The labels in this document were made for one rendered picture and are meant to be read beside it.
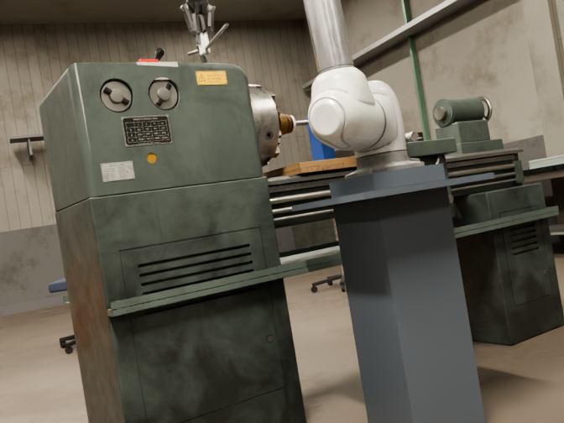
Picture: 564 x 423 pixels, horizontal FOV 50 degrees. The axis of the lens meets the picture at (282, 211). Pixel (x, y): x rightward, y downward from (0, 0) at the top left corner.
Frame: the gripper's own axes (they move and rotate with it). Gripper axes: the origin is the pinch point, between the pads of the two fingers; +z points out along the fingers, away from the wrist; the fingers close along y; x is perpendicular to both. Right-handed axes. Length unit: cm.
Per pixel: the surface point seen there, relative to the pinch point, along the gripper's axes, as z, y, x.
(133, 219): 58, -39, -14
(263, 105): 23.1, 18.6, -3.0
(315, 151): 40, 50, 13
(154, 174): 45, -31, -14
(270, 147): 38.1, 20.4, 0.1
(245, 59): -193, 405, 647
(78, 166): 40, -51, -8
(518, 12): -103, 463, 194
